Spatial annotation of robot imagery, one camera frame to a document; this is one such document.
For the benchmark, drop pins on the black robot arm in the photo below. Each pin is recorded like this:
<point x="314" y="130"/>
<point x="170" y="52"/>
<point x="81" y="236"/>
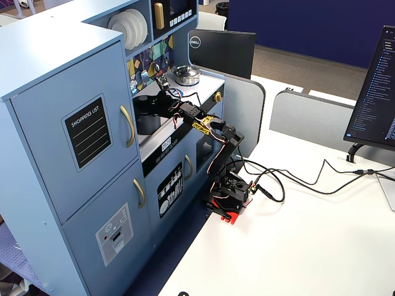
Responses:
<point x="232" y="138"/>

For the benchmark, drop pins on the shiny steel pot with lid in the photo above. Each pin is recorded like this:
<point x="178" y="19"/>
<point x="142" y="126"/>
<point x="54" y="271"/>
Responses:
<point x="185" y="75"/>

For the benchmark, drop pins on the digital clock display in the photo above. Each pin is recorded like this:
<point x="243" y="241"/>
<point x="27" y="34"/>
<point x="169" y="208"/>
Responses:
<point x="166" y="144"/>

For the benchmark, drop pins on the black shopping list chalkboard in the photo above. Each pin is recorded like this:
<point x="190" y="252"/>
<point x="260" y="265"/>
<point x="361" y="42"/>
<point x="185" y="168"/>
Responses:
<point x="88" y="132"/>

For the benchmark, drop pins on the tall blue fridge door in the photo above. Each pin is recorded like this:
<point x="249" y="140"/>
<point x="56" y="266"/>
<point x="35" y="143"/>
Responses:
<point x="46" y="138"/>

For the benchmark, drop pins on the gold stove knob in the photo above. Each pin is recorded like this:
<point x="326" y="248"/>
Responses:
<point x="218" y="96"/>

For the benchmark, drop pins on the metal slotted spatula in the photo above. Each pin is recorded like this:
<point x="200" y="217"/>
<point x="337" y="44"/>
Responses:
<point x="144" y="77"/>

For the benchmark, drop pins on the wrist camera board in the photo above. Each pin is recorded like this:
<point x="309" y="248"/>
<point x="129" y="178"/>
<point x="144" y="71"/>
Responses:
<point x="162" y="81"/>

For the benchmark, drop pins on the blue oven door with window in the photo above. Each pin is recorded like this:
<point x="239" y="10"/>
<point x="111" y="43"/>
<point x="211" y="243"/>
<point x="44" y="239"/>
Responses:
<point x="203" y="154"/>

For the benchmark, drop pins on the blue burner sticker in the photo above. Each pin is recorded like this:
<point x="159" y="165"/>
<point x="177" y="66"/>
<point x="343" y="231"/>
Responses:
<point x="178" y="91"/>

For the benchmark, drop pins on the small metal spoon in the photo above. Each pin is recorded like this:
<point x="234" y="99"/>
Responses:
<point x="166" y="60"/>

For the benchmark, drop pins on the white toy plate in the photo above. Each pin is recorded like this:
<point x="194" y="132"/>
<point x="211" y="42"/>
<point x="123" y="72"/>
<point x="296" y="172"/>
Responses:
<point x="139" y="27"/>
<point x="145" y="26"/>
<point x="118" y="31"/>

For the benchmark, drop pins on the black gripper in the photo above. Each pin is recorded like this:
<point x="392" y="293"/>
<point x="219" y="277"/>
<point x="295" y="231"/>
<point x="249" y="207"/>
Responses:
<point x="157" y="104"/>

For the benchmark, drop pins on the blue freezer door with dispenser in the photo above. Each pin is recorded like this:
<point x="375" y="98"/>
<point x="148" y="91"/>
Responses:
<point x="86" y="246"/>

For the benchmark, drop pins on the gray desk divider panel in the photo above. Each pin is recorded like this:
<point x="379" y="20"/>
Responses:
<point x="308" y="117"/>
<point x="243" y="108"/>

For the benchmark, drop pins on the black trash bin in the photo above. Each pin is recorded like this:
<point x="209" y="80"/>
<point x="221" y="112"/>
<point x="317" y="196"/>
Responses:
<point x="222" y="8"/>

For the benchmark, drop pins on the robot base with red clamp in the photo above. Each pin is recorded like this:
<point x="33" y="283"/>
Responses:
<point x="231" y="192"/>

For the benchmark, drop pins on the blue dishwasher cabinet door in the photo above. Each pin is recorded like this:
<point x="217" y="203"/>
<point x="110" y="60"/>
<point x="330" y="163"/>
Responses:
<point x="154" y="197"/>

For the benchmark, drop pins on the monitor showing code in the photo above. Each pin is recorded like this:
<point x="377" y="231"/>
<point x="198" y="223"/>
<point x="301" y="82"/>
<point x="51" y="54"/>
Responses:
<point x="373" y="92"/>

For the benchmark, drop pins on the black toy microwave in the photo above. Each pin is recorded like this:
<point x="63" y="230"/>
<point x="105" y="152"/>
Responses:
<point x="166" y="34"/>

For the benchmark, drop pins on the metal skimmer spoon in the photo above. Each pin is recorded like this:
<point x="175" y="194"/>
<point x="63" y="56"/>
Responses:
<point x="132" y="84"/>

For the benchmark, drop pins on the metal ladle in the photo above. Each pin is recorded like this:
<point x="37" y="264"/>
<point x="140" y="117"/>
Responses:
<point x="157" y="68"/>

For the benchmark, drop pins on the gray round pot lid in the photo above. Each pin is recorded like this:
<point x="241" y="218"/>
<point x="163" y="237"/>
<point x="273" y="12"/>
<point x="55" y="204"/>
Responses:
<point x="143" y="101"/>

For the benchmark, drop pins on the gray plastic pot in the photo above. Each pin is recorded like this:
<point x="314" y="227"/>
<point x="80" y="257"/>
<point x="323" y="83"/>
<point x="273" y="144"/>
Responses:
<point x="148" y="123"/>

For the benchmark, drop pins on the blue wooden play kitchen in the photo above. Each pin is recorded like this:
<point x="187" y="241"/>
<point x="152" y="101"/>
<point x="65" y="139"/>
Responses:
<point x="46" y="55"/>

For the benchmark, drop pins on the black Dell monitor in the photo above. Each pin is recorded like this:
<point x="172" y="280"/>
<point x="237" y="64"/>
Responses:
<point x="225" y="52"/>

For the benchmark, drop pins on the gray monitor stand base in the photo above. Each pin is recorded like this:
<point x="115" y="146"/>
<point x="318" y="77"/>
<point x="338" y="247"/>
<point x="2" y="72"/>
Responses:
<point x="388" y="191"/>

